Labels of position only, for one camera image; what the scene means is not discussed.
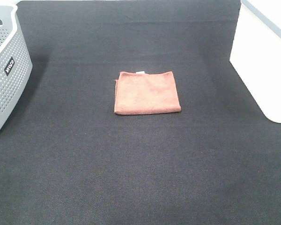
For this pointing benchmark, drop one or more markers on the white plastic storage box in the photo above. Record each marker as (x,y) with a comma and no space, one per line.
(256,53)

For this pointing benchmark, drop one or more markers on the grey perforated laundry basket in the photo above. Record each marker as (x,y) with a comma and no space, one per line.
(15,62)

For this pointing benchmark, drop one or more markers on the orange towel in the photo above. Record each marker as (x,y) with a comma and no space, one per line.
(141,93)

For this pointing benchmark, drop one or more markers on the black fabric table mat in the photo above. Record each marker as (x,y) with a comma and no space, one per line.
(67,159)

